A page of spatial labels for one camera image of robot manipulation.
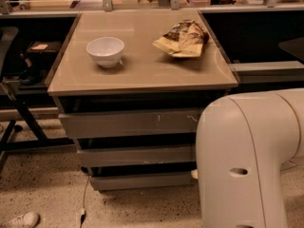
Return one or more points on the grey middle drawer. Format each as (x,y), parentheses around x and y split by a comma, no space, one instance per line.
(137,155)

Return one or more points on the white bowl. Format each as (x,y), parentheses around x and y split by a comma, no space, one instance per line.
(106,51)

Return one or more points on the grey top drawer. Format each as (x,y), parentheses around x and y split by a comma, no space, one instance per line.
(130,122)

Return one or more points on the grey drawer cabinet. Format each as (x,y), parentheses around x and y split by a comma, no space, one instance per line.
(145,78)

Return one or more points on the grey office chair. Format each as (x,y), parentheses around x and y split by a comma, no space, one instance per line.
(8,34)

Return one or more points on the black box with note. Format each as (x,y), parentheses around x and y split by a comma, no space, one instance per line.
(38,50)

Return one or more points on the grey drawer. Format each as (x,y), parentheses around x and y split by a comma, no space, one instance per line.
(142,181)
(130,122)
(137,155)

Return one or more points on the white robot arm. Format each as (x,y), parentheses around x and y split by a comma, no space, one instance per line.
(242,142)

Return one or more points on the grey bottom drawer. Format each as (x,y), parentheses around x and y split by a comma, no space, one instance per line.
(142,181)

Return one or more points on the white sneaker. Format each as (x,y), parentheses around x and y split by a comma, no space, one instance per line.
(27,220)

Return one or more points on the yellow chip bag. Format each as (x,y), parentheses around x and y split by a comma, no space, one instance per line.
(185,40)

